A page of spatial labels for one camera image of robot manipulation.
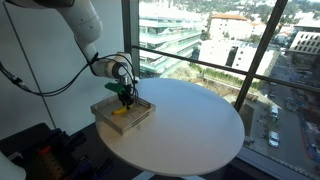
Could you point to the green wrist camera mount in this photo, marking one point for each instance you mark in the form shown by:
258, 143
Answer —
115, 87

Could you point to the white table base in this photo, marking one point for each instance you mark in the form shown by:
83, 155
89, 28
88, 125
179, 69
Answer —
146, 176

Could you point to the square wooden slotted tray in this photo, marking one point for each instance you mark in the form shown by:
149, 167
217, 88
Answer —
126, 121

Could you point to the dark window handrail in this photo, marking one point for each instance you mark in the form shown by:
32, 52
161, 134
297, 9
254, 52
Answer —
206, 65

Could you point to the black clamp with red tip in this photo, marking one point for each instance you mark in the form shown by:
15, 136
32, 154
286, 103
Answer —
56, 146

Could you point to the window frame mullion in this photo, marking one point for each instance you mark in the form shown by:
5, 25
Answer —
260, 50

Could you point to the white rounded object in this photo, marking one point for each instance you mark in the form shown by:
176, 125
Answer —
10, 168

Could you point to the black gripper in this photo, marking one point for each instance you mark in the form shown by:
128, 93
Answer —
126, 87

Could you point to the yellow banana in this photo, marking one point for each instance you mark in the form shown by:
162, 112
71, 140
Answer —
120, 111

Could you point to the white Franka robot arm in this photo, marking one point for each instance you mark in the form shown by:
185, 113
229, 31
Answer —
83, 23

